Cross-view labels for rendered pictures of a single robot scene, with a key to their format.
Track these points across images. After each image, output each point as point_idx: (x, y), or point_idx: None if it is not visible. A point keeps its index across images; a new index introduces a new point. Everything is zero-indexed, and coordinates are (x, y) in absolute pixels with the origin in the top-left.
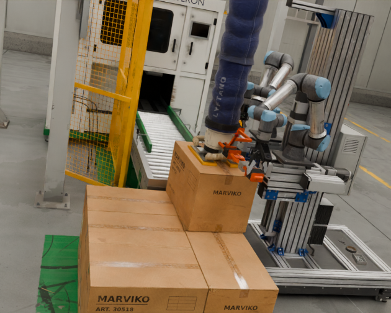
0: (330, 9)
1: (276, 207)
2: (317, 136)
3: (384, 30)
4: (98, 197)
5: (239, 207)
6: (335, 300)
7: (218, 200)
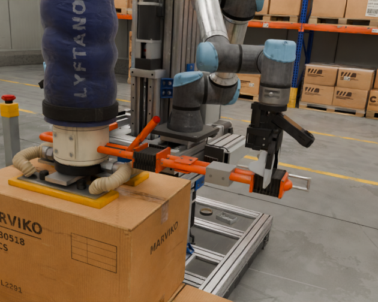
0: None
1: None
2: (233, 82)
3: None
4: None
5: (177, 246)
6: (240, 278)
7: (156, 259)
